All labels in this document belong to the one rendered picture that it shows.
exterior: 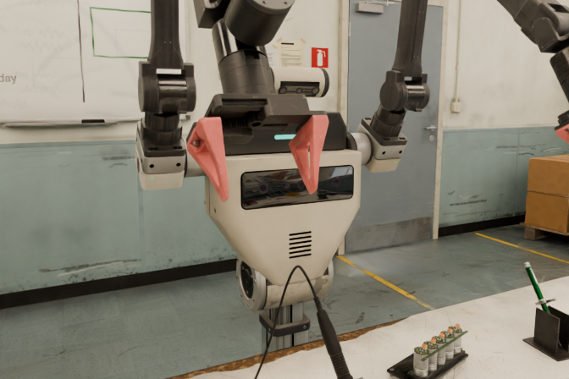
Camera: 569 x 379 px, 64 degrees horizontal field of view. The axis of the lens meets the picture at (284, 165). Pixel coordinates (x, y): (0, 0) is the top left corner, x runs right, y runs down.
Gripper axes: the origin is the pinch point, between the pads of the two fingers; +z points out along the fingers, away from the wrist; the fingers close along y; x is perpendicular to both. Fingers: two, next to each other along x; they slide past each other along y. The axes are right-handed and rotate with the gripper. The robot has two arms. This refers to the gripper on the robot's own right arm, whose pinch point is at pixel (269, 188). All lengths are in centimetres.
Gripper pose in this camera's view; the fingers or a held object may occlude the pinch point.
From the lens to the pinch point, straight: 46.6
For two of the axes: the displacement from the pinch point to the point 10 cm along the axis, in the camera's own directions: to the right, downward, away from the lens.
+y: 9.0, -0.6, 4.3
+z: 2.1, 9.2, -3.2
